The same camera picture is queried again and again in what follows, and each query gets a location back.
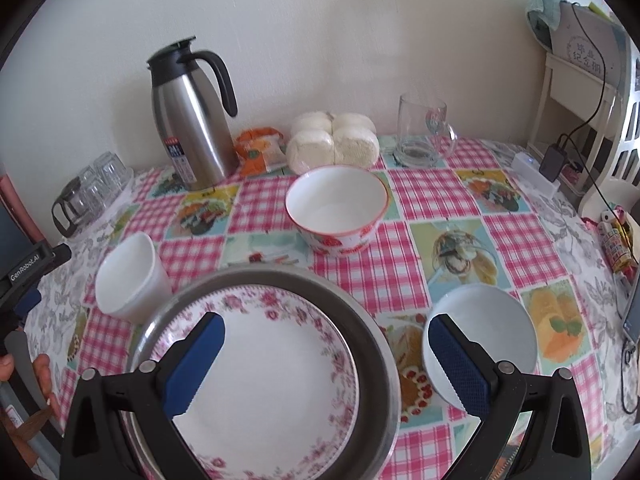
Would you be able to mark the colourful candy roll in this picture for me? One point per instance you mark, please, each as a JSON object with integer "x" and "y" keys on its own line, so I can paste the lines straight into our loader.
{"x": 615, "y": 245}

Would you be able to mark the pink checked tablecloth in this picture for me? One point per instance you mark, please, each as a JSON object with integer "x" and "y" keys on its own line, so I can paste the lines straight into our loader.
{"x": 450, "y": 200}

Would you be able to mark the grey floral tablecloth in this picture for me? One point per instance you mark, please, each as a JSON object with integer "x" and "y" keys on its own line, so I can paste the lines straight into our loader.
{"x": 575, "y": 240}

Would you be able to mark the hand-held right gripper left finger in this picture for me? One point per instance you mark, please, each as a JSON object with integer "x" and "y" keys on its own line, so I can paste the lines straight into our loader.
{"x": 200, "y": 360}

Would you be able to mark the white chair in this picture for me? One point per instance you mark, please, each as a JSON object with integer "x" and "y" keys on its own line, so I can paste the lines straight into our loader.
{"x": 597, "y": 202}

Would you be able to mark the stainless steel thermos jug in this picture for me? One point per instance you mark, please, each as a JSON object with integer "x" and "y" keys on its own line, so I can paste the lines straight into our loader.
{"x": 185, "y": 125}

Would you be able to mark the round floral plate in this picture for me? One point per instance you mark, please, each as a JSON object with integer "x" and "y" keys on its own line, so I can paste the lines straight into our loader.
{"x": 270, "y": 360}

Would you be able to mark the grey album box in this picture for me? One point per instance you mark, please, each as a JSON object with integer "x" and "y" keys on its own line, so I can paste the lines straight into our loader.
{"x": 580, "y": 50}

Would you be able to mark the person's left hand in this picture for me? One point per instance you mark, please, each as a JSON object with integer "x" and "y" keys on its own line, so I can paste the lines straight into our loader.
{"x": 45, "y": 375}

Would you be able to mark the stainless steel basin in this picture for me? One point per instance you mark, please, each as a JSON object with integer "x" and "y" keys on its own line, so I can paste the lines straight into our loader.
{"x": 370, "y": 340}

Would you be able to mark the orange snack packet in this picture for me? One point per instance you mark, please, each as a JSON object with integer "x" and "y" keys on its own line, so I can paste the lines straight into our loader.
{"x": 257, "y": 152}

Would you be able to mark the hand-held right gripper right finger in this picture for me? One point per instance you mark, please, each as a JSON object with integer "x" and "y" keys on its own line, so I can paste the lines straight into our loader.
{"x": 460, "y": 360}

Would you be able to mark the bag of white steamed buns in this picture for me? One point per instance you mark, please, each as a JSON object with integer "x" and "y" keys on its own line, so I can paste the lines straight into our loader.
{"x": 330, "y": 142}

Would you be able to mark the smartphone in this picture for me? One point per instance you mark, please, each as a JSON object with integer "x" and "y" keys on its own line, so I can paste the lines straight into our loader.
{"x": 632, "y": 315}

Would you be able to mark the teal cloth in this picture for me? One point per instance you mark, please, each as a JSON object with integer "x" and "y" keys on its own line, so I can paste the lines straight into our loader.
{"x": 542, "y": 15}

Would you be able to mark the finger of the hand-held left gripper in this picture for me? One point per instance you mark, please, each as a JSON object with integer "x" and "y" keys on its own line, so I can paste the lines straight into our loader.
{"x": 30, "y": 300}

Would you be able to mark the white power strip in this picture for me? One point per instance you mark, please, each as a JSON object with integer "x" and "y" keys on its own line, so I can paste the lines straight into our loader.
{"x": 527, "y": 165}

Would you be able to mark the small white bowl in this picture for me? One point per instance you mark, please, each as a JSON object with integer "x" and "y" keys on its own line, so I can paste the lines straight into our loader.
{"x": 127, "y": 280}

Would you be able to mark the strawberry print bowl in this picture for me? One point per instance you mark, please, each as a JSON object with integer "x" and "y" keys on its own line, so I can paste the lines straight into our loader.
{"x": 335, "y": 200}

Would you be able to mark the clear glass mug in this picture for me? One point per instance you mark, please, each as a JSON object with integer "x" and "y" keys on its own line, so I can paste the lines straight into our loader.
{"x": 420, "y": 130}

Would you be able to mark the black charger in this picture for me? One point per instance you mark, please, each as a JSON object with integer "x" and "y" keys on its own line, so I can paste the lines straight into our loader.
{"x": 555, "y": 162}

